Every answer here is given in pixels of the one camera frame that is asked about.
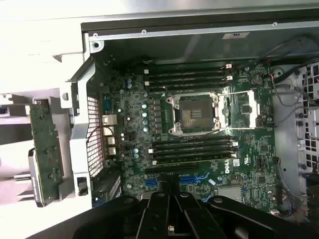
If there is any silver chipset heat sink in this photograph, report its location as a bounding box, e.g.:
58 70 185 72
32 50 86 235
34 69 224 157
216 185 246 200

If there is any blue expansion slot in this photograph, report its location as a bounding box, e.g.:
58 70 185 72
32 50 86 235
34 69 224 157
146 172 209 187

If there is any green motherboard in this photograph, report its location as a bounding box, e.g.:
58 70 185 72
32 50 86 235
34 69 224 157
98 57 278 214

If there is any black expansion slot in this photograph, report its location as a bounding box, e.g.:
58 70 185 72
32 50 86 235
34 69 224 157
144 166 198 174

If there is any black open PC case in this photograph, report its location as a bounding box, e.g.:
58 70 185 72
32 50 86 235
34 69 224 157
65 9 319 225

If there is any CPU socket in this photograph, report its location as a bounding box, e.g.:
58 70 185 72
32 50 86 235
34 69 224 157
165 94 223 137

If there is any metal socket cover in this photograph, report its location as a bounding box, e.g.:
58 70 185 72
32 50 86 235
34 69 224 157
219 89 262 129

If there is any metal drive cage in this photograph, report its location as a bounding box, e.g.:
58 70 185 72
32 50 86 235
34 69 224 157
295 62 319 175

